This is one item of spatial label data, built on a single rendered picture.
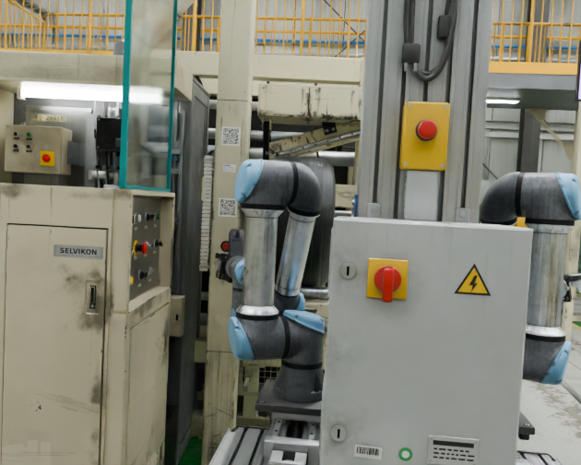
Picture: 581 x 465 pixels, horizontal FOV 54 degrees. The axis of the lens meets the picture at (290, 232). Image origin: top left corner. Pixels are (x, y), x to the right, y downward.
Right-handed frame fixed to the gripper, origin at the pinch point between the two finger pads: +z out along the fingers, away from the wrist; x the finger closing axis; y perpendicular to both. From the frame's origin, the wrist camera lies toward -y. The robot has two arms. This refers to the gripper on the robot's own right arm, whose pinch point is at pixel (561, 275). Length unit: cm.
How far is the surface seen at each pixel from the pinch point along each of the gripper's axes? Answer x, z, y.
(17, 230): -135, -101, -25
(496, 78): -123, 579, -214
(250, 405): -155, 36, 67
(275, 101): -113, 12, -80
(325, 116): -94, 24, -72
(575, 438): -16, 154, 105
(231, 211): -119, -17, -30
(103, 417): -119, -87, 33
